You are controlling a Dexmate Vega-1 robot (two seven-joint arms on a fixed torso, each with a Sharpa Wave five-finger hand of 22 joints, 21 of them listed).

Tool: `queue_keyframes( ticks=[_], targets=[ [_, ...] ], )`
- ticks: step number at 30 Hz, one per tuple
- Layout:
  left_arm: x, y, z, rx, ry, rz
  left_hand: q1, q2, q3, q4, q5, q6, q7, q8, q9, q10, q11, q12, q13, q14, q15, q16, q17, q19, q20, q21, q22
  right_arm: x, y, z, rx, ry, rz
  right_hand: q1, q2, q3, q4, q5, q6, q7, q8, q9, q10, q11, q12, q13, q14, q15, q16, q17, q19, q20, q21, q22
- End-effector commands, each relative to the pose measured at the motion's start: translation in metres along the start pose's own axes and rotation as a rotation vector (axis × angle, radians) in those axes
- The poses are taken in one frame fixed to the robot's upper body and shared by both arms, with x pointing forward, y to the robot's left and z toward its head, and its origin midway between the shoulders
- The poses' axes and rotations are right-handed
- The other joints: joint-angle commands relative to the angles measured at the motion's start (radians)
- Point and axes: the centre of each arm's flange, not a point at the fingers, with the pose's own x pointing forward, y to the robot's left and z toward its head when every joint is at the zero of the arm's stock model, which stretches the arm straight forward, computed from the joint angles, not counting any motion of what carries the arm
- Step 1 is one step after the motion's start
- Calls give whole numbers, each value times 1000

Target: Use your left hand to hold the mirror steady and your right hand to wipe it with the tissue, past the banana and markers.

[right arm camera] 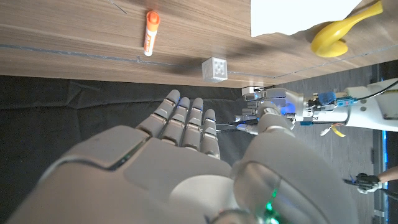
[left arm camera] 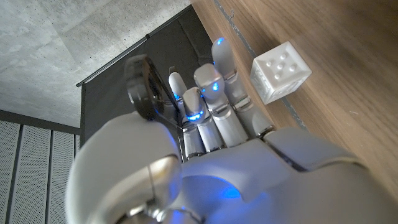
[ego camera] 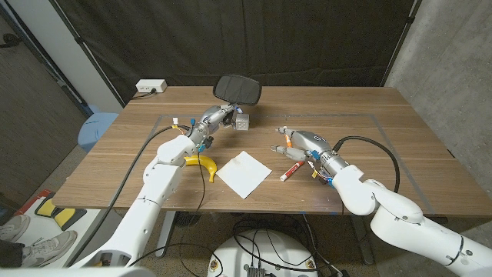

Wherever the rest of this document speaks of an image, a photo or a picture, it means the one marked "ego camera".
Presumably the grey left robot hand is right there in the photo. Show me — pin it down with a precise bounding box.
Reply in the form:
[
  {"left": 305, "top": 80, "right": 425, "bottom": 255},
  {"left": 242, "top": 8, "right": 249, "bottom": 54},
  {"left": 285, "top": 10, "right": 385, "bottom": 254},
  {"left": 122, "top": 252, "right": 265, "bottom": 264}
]
[{"left": 187, "top": 102, "right": 251, "bottom": 149}]

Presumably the white tissue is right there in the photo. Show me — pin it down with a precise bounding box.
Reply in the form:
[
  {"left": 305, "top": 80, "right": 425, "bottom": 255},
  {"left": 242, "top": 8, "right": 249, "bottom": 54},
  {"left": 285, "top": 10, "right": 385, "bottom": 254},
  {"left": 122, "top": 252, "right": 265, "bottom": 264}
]
[{"left": 215, "top": 150, "right": 273, "bottom": 200}]

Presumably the dark trouser leg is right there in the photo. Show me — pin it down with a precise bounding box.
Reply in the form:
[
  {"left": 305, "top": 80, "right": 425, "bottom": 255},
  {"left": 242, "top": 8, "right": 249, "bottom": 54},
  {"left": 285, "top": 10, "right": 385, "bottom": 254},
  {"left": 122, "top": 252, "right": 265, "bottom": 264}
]
[{"left": 0, "top": 238, "right": 25, "bottom": 267}]

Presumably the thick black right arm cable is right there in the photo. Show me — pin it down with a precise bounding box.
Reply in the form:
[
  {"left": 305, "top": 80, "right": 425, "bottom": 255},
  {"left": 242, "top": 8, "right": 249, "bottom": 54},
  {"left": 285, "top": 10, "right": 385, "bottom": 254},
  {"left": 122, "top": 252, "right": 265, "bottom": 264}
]
[{"left": 332, "top": 135, "right": 401, "bottom": 194}]

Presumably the yellow banana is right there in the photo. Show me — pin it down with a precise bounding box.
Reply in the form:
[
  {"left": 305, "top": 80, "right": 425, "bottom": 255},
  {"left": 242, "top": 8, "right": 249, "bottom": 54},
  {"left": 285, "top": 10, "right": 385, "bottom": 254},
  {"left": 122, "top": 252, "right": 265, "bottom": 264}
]
[{"left": 183, "top": 154, "right": 218, "bottom": 184}]

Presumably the light blue stool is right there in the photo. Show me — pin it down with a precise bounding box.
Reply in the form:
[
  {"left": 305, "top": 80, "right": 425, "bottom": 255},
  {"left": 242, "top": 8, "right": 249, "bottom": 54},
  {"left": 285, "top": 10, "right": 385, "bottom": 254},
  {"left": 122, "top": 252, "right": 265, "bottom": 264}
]
[{"left": 78, "top": 103, "right": 120, "bottom": 153}]

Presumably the black hand mirror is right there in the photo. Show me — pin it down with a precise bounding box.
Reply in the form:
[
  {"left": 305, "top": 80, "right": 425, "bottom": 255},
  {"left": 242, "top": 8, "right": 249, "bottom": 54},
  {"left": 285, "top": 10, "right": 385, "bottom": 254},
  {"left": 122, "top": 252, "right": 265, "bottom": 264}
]
[{"left": 212, "top": 74, "right": 263, "bottom": 108}]

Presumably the black round fan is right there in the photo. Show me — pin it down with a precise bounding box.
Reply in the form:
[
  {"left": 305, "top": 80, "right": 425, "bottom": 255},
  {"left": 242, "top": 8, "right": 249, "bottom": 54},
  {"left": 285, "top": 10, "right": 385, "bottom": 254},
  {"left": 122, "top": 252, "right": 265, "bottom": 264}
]
[{"left": 175, "top": 211, "right": 201, "bottom": 228}]

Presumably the black backdrop stand pole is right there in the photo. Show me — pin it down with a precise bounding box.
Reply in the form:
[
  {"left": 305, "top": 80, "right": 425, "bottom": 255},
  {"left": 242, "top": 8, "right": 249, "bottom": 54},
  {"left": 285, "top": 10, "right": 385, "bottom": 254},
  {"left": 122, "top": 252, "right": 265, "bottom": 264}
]
[
  {"left": 380, "top": 0, "right": 422, "bottom": 88},
  {"left": 49, "top": 0, "right": 126, "bottom": 108}
]

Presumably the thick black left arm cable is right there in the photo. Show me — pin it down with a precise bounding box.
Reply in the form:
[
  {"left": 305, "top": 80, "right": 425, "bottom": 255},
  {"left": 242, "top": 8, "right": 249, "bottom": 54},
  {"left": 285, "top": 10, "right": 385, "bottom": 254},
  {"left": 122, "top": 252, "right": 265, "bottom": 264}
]
[{"left": 68, "top": 125, "right": 192, "bottom": 267}]

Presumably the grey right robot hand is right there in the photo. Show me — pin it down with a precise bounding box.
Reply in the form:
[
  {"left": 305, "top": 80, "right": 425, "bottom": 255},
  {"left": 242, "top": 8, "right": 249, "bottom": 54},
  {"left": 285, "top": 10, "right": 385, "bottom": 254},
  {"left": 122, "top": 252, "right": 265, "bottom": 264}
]
[{"left": 270, "top": 125, "right": 349, "bottom": 182}]

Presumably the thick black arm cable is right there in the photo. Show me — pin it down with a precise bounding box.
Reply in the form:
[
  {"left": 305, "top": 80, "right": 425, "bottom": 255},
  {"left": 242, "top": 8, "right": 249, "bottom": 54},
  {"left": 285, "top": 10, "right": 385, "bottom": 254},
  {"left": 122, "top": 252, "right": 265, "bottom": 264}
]
[
  {"left": 68, "top": 125, "right": 192, "bottom": 267},
  {"left": 332, "top": 135, "right": 401, "bottom": 194}
]

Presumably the black backdrop curtain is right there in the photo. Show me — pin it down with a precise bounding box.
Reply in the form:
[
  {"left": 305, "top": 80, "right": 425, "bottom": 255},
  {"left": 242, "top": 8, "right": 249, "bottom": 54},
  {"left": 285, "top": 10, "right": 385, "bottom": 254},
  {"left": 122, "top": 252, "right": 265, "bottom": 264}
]
[{"left": 57, "top": 0, "right": 418, "bottom": 105}]

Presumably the black outlet power cord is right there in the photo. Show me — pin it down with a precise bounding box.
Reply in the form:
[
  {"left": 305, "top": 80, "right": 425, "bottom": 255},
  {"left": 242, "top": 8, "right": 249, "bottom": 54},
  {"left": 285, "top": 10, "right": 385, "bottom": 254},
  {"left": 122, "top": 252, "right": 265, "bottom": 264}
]
[{"left": 130, "top": 88, "right": 158, "bottom": 101}]

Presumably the grey sneaker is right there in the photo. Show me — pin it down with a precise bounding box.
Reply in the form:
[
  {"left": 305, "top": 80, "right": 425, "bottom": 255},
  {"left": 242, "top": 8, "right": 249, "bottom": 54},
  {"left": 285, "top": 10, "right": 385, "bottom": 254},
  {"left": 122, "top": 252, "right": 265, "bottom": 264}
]
[
  {"left": 0, "top": 214, "right": 31, "bottom": 242},
  {"left": 21, "top": 229, "right": 78, "bottom": 269}
]

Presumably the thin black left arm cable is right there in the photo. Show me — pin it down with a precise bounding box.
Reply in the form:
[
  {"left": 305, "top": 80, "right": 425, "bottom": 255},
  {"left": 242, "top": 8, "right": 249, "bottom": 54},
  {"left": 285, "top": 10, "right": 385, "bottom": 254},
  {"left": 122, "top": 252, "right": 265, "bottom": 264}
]
[{"left": 128, "top": 150, "right": 224, "bottom": 277}]

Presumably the red marker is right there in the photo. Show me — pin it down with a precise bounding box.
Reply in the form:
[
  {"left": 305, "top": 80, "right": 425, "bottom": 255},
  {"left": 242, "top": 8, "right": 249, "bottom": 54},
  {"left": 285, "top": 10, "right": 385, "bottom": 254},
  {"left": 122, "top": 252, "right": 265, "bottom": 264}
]
[{"left": 279, "top": 160, "right": 305, "bottom": 182}]

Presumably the white power outlet box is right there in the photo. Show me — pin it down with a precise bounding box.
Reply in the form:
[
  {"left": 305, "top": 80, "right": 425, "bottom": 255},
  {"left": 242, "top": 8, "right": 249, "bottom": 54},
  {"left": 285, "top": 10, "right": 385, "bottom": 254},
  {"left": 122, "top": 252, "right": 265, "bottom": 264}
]
[{"left": 135, "top": 78, "right": 168, "bottom": 94}]

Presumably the grey table leg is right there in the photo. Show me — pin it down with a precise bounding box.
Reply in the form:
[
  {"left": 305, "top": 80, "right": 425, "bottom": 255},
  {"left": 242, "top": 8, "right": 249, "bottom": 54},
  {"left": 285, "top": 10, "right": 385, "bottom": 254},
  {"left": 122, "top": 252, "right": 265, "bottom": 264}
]
[
  {"left": 155, "top": 210, "right": 178, "bottom": 258},
  {"left": 349, "top": 215, "right": 376, "bottom": 265}
]

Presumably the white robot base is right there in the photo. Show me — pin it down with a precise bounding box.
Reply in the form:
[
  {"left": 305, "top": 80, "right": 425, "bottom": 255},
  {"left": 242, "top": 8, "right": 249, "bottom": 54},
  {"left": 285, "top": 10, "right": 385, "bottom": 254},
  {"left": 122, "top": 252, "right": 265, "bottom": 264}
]
[{"left": 207, "top": 229, "right": 319, "bottom": 277}]

